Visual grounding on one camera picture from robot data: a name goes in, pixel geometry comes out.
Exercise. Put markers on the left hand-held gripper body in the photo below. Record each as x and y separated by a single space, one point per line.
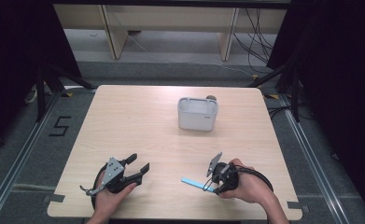
113 169

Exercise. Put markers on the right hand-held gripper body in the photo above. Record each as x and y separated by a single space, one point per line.
226 177

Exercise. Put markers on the light blue stick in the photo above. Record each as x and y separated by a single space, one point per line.
195 184

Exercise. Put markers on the person's right hand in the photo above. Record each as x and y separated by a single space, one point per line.
253 186

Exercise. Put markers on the person's left hand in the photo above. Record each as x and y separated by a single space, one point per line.
109 202

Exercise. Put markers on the black tape patch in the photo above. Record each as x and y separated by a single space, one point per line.
55 198
297 206

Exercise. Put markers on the white plastic container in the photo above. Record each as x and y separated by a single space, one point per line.
197 114

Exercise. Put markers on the small brown round object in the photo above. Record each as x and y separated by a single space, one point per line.
211 97

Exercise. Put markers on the yellow black floor tape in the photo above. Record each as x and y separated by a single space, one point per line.
67 94
272 96

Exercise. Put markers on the black metal stand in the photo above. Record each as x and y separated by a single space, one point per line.
290 90
46 90

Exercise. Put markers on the black curtain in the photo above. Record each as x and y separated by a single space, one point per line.
12 62
342 77

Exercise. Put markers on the metal floor rail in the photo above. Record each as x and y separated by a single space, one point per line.
314 158
18 155

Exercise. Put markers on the light wooden desk frame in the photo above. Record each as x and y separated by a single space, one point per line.
171 21

